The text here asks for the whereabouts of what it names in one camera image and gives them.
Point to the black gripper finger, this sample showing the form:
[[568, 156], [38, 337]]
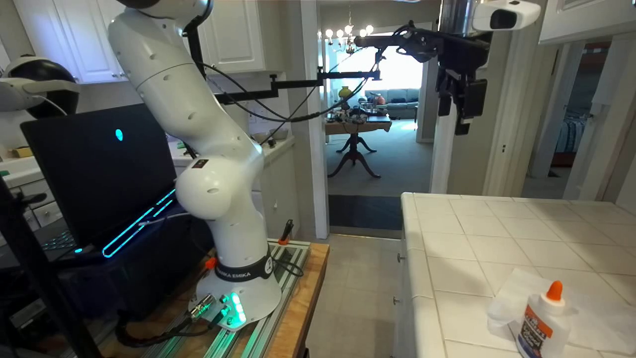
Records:
[[461, 122], [477, 101]]

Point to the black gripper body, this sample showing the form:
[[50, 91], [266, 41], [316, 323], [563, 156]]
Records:
[[463, 61]]

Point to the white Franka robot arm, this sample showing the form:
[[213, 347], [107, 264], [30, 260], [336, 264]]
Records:
[[219, 186]]

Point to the grey sofa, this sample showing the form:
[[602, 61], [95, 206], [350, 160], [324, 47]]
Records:
[[400, 105]]

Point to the dark wooden dining table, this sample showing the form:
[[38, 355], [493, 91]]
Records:
[[354, 130]]

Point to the lit chandelier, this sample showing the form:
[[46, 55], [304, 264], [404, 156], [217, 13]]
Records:
[[348, 37]]

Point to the flower vase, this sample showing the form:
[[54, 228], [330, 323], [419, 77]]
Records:
[[344, 97]]

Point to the white tiled kitchen counter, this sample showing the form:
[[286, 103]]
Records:
[[503, 246]]

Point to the white glue bottle orange cap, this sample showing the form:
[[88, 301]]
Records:
[[543, 325]]

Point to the clear plastic bag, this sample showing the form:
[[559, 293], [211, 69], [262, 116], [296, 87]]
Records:
[[596, 319]]

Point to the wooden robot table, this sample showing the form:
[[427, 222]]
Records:
[[300, 311]]

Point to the black stand pole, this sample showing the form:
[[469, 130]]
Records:
[[195, 47]]

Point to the black gaming laptop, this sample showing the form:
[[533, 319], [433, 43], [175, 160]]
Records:
[[91, 172]]

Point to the black and white headset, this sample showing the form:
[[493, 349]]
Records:
[[46, 87]]

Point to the black tripod leg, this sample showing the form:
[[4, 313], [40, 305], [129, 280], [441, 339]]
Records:
[[40, 280]]

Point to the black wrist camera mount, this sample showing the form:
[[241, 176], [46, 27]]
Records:
[[417, 43]]

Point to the black stereo camera bar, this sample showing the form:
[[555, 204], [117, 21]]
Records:
[[374, 41]]

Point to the white upper wall cabinet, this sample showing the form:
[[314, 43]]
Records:
[[588, 23]]

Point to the black camera boom rod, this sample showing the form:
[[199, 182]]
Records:
[[298, 85]]

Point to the white kitchen wall cabinets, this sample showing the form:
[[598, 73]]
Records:
[[66, 41]]

